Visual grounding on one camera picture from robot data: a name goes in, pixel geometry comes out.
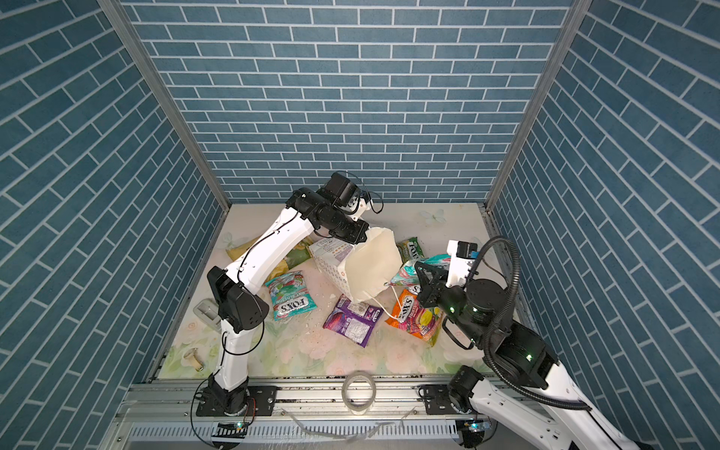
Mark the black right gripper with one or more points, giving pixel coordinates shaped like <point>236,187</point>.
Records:
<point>432,287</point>

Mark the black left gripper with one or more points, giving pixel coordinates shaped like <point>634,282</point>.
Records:
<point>354,236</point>

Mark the orange snack packet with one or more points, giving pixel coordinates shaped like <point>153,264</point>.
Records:
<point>409,316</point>

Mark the green Fox's spring tea candy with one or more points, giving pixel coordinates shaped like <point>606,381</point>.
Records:
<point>410,250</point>

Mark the yellow kettle chips bag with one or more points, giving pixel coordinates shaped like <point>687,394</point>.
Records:
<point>296,256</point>

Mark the white patterned paper bag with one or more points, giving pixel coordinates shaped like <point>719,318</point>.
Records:
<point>363,271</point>

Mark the purple snack packet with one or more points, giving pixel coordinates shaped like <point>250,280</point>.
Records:
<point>353,320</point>

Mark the teal Fox's mint blossom candy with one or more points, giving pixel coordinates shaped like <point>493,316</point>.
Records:
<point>414,289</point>

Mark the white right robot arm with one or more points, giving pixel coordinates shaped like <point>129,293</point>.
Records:
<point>546,407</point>

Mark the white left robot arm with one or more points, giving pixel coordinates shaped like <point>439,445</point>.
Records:
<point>236,290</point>

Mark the clear tape roll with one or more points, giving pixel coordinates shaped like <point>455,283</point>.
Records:
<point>358,392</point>

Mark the grey plastic object left edge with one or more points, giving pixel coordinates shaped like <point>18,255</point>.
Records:
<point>208,312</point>

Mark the small beige spool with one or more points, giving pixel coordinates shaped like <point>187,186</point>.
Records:
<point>191,360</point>

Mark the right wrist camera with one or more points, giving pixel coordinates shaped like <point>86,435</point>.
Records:
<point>462,256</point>

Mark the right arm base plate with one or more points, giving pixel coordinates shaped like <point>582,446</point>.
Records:
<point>446,399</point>

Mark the white cable tie strip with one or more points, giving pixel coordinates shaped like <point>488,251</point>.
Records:
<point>352,432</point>

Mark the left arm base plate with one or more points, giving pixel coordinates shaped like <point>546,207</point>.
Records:
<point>236,400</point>

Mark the aluminium front rail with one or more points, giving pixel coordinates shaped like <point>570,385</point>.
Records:
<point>313,398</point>

